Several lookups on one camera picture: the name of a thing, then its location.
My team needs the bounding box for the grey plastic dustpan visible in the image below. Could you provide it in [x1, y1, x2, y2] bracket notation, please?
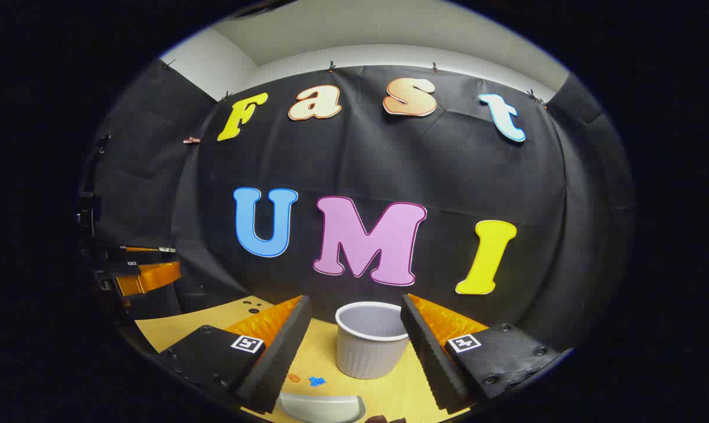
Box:
[277, 392, 367, 423]

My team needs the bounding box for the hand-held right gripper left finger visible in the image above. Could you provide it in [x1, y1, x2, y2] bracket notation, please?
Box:
[156, 295, 313, 415]

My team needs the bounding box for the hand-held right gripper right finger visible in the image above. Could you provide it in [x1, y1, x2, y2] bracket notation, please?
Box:
[400, 293, 573, 413]

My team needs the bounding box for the wooden desktop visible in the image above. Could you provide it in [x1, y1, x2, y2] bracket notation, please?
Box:
[134, 296, 490, 423]

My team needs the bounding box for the white ribbed garbage bin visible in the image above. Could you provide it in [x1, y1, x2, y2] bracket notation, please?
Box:
[335, 301, 412, 380]

